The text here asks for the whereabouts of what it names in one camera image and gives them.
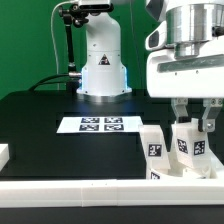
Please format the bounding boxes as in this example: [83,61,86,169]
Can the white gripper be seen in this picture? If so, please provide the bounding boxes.
[145,46,224,133]

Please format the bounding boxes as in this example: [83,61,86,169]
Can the white sheet with tags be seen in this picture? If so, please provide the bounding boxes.
[57,116,142,134]

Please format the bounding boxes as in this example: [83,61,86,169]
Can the white block at left edge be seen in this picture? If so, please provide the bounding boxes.
[0,144,9,171]

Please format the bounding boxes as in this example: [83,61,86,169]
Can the white obstacle wall frame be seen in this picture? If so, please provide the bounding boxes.
[0,156,224,209]

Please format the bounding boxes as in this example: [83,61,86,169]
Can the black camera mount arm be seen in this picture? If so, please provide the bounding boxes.
[59,4,89,94]

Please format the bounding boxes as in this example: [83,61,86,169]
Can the black cables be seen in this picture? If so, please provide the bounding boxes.
[28,73,81,92]

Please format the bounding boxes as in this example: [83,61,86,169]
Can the white cable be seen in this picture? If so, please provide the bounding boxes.
[50,0,79,91]

